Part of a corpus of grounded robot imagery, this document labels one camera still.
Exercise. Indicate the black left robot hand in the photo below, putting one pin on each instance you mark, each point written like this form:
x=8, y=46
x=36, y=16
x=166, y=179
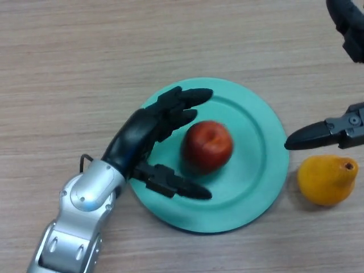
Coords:
x=136, y=136

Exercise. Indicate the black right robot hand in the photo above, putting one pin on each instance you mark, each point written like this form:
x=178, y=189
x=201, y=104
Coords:
x=344, y=133

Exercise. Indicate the red apple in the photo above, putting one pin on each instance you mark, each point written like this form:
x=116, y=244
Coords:
x=207, y=146

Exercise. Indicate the green round plate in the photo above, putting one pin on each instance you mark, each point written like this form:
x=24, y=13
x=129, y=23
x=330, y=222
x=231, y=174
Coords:
x=250, y=176

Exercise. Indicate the yellow orange pear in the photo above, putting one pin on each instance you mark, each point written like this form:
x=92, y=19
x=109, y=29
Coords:
x=327, y=182

